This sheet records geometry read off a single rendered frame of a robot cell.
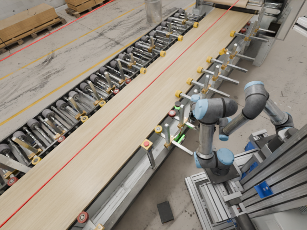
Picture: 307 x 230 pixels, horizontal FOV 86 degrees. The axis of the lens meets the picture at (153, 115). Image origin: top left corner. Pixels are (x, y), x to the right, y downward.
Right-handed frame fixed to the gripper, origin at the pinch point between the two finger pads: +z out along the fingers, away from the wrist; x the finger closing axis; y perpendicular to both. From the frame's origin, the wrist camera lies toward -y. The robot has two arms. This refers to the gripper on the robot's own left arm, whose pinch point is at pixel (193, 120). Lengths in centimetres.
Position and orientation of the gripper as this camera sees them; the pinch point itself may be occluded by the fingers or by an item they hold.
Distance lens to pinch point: 169.5
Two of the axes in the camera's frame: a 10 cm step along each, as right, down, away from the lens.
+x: 9.4, 1.8, -2.8
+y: -3.1, 7.6, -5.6
